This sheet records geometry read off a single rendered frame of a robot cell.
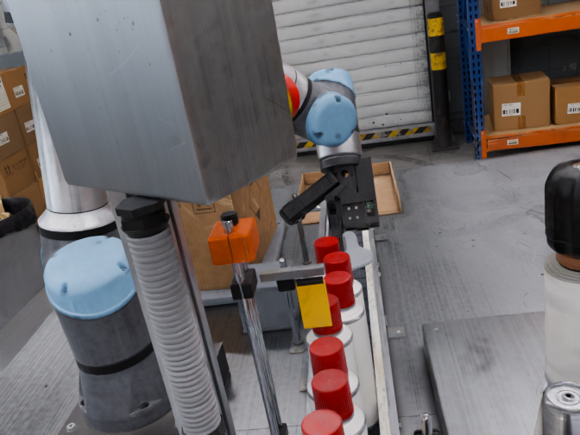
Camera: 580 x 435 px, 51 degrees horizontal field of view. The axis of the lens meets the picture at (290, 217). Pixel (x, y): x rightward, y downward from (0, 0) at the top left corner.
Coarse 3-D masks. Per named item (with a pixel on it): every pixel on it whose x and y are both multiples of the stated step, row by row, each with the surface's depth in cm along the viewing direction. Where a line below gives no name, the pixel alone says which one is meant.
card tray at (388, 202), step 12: (372, 168) 175; (384, 168) 175; (300, 180) 171; (312, 180) 178; (384, 180) 170; (300, 192) 165; (384, 192) 161; (396, 192) 153; (384, 204) 154; (396, 204) 153; (312, 216) 155
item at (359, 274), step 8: (360, 232) 129; (360, 240) 126; (352, 272) 113; (360, 272) 113; (360, 280) 110; (368, 304) 102; (368, 312) 99; (368, 320) 97; (368, 328) 95; (368, 432) 74; (376, 432) 74
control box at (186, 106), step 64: (64, 0) 38; (128, 0) 34; (192, 0) 35; (256, 0) 39; (64, 64) 41; (128, 64) 37; (192, 64) 35; (256, 64) 39; (64, 128) 45; (128, 128) 39; (192, 128) 36; (256, 128) 40; (128, 192) 43; (192, 192) 38
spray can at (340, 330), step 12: (336, 300) 64; (336, 312) 64; (336, 324) 64; (312, 336) 65; (324, 336) 64; (336, 336) 64; (348, 336) 65; (348, 348) 65; (348, 360) 65; (312, 372) 67
